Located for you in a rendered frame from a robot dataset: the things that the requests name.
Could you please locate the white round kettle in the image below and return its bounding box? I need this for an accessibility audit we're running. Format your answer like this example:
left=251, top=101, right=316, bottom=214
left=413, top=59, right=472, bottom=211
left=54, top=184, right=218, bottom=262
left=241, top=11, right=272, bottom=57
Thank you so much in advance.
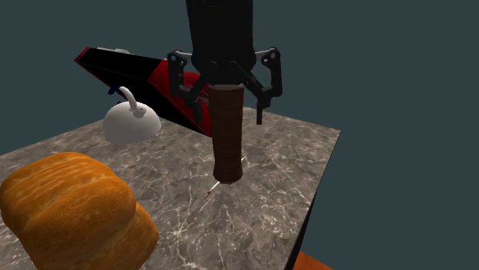
left=102, top=86, right=163, bottom=147

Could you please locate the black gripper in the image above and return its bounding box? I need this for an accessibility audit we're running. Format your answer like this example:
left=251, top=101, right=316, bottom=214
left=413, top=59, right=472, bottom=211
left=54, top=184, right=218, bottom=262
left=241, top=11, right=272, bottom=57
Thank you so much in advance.
left=167, top=0, right=284, bottom=127

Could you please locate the red and black robot stand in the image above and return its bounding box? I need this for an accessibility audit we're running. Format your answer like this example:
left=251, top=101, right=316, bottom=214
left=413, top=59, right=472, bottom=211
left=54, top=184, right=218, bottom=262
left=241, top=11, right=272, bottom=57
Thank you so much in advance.
left=73, top=46, right=214, bottom=138

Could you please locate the thin white stick red tip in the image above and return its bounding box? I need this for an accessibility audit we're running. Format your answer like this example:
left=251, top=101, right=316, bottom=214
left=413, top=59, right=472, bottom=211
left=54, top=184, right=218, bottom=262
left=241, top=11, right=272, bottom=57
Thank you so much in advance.
left=206, top=156, right=247, bottom=196

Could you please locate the golden brown bread loaf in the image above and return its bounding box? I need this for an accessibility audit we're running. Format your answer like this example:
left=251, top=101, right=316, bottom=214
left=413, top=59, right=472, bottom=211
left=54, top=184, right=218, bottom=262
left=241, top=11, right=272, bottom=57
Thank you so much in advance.
left=0, top=151, right=160, bottom=270

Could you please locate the brown ribbed cylinder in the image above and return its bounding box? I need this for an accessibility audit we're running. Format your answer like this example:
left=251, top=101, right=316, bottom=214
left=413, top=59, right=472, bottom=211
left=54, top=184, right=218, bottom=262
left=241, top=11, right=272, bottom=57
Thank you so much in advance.
left=207, top=83, right=246, bottom=185

